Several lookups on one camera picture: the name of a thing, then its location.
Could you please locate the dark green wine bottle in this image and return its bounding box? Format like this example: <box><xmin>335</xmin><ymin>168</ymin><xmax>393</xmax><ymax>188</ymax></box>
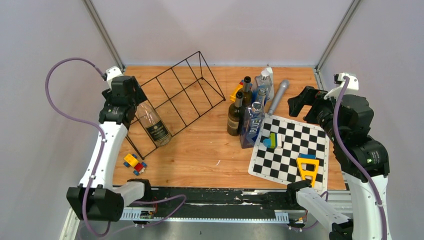
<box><xmin>241</xmin><ymin>76</ymin><xmax>253</xmax><ymax>107</ymax></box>

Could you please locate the yellow arch blue block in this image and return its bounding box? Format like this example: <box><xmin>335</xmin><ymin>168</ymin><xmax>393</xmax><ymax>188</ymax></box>
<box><xmin>296</xmin><ymin>153</ymin><xmax>320</xmax><ymax>187</ymax></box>

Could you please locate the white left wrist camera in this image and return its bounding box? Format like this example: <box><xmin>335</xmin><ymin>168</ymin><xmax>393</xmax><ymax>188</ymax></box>
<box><xmin>102</xmin><ymin>66</ymin><xmax>124</xmax><ymax>89</ymax></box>

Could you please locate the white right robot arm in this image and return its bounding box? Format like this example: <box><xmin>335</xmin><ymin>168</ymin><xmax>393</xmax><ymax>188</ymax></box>
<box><xmin>285</xmin><ymin>86</ymin><xmax>392</xmax><ymax>240</ymax></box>

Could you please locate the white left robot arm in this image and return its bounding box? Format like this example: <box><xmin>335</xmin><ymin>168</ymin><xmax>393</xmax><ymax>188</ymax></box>
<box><xmin>66</xmin><ymin>75</ymin><xmax>153</xmax><ymax>222</ymax></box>

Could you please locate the yellow red blue block house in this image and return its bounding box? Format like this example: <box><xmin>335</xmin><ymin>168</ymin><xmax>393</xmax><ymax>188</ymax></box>
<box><xmin>229</xmin><ymin>81</ymin><xmax>243</xmax><ymax>102</ymax></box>

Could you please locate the olive green wine bottle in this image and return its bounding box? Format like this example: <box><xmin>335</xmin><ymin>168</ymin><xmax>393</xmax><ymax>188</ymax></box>
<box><xmin>227</xmin><ymin>91</ymin><xmax>246</xmax><ymax>136</ymax></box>

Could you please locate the green white blue block stack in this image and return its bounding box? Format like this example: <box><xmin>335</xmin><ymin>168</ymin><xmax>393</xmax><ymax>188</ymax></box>
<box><xmin>262</xmin><ymin>132</ymin><xmax>283</xmax><ymax>149</ymax></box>

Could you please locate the black wire wine rack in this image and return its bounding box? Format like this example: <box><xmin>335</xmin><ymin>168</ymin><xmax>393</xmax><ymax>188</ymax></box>
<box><xmin>119</xmin><ymin>51</ymin><xmax>227</xmax><ymax>160</ymax></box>

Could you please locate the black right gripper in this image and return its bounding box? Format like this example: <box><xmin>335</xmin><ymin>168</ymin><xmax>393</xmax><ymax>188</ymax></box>
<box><xmin>287</xmin><ymin>84</ymin><xmax>343</xmax><ymax>143</ymax></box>

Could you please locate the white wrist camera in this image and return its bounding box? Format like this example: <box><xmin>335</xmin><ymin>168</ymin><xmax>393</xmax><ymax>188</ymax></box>
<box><xmin>323</xmin><ymin>72</ymin><xmax>359</xmax><ymax>100</ymax></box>
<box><xmin>102</xmin><ymin>66</ymin><xmax>124</xmax><ymax>89</ymax></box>

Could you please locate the black white chessboard mat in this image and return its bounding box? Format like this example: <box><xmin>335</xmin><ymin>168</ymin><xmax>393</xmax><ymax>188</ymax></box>
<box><xmin>248</xmin><ymin>115</ymin><xmax>330</xmax><ymax>193</ymax></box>

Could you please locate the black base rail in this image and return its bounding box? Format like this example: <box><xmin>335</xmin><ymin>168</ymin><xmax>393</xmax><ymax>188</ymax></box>
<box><xmin>121</xmin><ymin>187</ymin><xmax>315</xmax><ymax>227</ymax></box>

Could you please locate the silver metal cylinder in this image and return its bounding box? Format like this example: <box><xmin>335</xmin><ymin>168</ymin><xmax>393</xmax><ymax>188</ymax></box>
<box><xmin>267</xmin><ymin>79</ymin><xmax>290</xmax><ymax>116</ymax></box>

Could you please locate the grey wedge stand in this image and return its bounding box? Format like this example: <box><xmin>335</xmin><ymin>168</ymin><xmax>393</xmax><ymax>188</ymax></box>
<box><xmin>264</xmin><ymin>67</ymin><xmax>275</xmax><ymax>102</ymax></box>

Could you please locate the yellow red toy car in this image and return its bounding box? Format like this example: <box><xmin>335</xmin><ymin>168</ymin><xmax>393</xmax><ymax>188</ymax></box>
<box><xmin>123</xmin><ymin>153</ymin><xmax>147</xmax><ymax>176</ymax></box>

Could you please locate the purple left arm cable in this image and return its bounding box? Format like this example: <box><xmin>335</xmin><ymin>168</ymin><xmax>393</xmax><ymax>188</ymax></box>
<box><xmin>44</xmin><ymin>57</ymin><xmax>187</xmax><ymax>238</ymax></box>

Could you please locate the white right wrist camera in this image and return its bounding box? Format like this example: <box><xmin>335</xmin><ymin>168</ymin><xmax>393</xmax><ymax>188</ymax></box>
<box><xmin>323</xmin><ymin>72</ymin><xmax>359</xmax><ymax>100</ymax></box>

